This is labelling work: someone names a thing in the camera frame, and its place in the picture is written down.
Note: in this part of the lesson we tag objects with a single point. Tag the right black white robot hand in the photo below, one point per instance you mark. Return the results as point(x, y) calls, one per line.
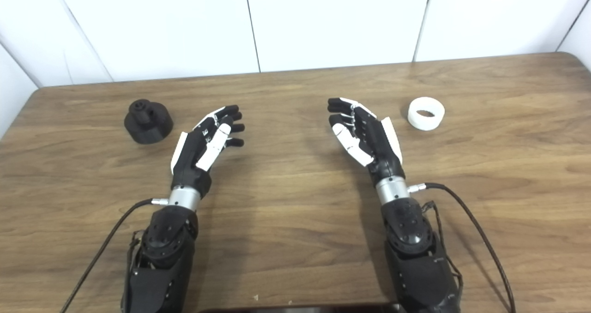
point(376, 142)

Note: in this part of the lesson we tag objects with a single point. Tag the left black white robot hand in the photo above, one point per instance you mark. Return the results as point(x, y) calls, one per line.
point(191, 156)

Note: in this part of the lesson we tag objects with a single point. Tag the round black plastic part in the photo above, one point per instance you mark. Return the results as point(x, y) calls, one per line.
point(150, 126)

